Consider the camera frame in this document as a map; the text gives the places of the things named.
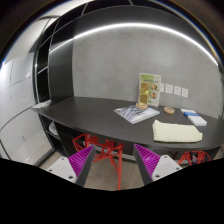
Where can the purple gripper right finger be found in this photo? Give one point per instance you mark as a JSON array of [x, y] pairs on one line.
[[152, 166]]

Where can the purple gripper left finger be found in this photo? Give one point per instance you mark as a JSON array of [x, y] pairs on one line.
[[76, 167]]

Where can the cream folded towel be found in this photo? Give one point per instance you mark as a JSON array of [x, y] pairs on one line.
[[175, 133]]

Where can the red metal chair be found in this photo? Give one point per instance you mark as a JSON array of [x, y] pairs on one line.
[[194, 157], [109, 150]]

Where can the grey striped magazine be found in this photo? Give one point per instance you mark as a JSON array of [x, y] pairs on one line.
[[134, 115]]

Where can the round wooden coaster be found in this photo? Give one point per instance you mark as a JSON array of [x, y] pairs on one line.
[[169, 110]]

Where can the blue white tissue box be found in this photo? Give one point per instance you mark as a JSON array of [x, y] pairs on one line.
[[194, 117]]

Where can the papers on shelf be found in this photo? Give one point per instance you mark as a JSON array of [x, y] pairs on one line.
[[42, 104]]

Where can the green menu stand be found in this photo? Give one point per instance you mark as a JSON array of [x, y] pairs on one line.
[[149, 90]]

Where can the black shelving unit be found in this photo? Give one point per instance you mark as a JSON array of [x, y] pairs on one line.
[[54, 74]]

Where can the LED ceiling light strip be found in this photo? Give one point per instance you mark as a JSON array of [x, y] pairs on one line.
[[138, 26]]

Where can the white wall switch plate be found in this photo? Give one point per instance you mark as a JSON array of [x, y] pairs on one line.
[[162, 87]]

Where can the white wall socket left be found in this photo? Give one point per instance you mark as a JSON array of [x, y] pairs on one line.
[[168, 88]]

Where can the white wall socket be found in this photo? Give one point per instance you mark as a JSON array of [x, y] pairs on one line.
[[168, 88], [177, 90], [184, 92]]

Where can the white wall socket middle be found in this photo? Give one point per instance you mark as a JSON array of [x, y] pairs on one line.
[[177, 90]]

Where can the white wall socket right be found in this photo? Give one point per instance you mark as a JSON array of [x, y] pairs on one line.
[[184, 92]]

